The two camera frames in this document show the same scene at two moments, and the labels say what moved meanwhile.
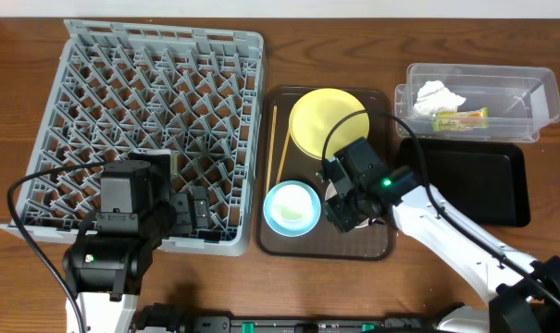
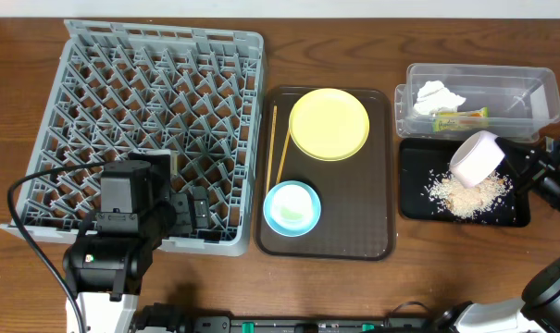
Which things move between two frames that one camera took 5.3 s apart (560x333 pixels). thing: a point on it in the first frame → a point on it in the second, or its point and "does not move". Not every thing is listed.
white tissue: (433, 97) does not move
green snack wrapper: (461, 120) does not move
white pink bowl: (329, 193) → (476, 157)
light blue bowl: (292, 208) does not move
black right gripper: (338, 215) → (546, 166)
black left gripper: (187, 214) does not move
